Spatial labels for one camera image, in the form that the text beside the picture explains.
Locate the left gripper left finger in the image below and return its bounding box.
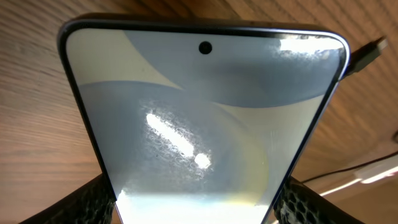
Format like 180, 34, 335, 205
21, 174, 116, 224

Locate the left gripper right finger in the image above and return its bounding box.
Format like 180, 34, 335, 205
273, 177, 363, 224

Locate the Galaxy S24+ smartphone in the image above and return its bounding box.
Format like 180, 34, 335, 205
57, 13, 349, 223

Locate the black USB charging cable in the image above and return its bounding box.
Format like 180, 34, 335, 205
300, 36, 398, 184

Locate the white power strip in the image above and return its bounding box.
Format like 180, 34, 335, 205
354, 156, 397, 184

